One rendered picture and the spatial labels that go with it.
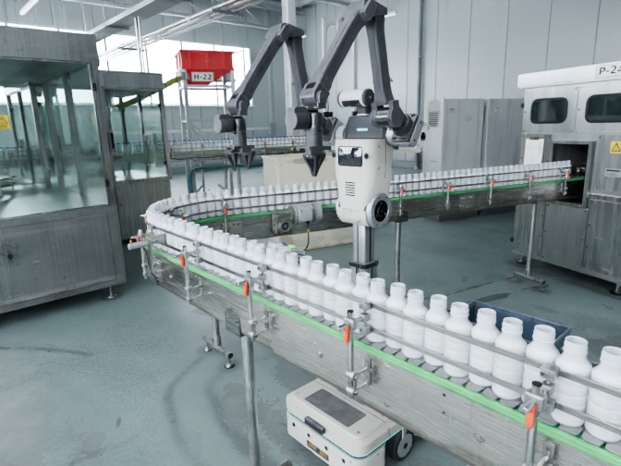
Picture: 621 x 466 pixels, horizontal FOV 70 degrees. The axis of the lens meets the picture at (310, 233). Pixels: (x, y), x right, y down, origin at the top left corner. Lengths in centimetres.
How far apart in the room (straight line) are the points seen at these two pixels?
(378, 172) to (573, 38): 1202
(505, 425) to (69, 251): 391
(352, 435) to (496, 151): 650
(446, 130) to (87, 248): 525
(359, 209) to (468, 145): 576
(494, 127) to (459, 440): 708
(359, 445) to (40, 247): 319
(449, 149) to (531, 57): 705
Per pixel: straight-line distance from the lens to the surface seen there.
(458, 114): 745
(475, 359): 106
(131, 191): 655
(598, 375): 96
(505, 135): 815
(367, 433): 213
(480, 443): 112
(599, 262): 485
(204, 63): 809
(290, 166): 549
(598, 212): 478
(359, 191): 194
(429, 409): 116
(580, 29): 1373
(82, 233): 443
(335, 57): 156
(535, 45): 1406
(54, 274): 445
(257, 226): 302
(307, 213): 295
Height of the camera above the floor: 156
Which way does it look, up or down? 14 degrees down
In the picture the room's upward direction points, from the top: 2 degrees counter-clockwise
